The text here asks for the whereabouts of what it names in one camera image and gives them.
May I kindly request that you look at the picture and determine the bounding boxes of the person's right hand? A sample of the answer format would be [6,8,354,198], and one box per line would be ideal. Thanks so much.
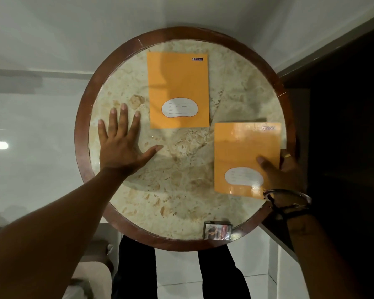
[256,149,309,200]

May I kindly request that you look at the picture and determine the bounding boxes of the person's left hand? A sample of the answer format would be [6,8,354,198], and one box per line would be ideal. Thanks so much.
[97,103,164,178]

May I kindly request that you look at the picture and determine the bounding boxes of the orange notebook white label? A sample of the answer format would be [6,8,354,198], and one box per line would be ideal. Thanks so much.
[214,122,282,200]
[147,52,210,129]

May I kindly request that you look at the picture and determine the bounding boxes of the person's right forearm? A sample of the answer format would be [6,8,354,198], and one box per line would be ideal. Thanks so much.
[285,208,367,299]

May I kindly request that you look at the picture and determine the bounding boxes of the person's left forearm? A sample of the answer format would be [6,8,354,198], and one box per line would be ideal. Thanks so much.
[0,167,129,299]

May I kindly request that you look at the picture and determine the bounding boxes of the round wooden-rimmed marble table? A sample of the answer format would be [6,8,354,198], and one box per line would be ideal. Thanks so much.
[74,26,297,252]

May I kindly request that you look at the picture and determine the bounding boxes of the black thread wristband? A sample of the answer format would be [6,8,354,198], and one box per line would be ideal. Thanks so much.
[267,196,311,217]

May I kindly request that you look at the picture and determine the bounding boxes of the small printed cardboard box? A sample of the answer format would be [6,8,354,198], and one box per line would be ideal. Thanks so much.
[203,221,233,241]

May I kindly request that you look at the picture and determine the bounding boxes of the dark wooden cabinet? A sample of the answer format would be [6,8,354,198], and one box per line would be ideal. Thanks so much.
[259,24,374,299]

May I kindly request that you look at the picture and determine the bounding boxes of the person's black trousers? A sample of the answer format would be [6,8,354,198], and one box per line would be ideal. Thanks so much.
[112,235,252,299]

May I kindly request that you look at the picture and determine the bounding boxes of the beige upholstered chair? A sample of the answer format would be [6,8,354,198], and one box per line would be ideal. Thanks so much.
[62,240,114,299]

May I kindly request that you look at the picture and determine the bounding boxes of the silver metal bracelet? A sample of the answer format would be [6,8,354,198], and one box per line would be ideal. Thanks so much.
[263,189,312,206]

